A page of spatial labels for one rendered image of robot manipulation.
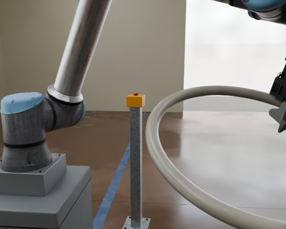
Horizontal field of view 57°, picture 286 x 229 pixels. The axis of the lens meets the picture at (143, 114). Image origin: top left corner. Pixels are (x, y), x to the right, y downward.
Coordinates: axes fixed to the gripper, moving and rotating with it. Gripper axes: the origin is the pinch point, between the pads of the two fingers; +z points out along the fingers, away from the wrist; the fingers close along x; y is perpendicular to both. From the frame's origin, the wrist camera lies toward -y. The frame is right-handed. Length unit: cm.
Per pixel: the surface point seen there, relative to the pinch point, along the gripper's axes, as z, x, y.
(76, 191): 44, 45, 49
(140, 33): 159, -352, 487
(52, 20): 150, -200, 653
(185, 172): 191, -123, 113
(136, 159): 99, -24, 93
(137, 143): 87, -28, 97
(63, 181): 43, 47, 56
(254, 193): 167, -139, 37
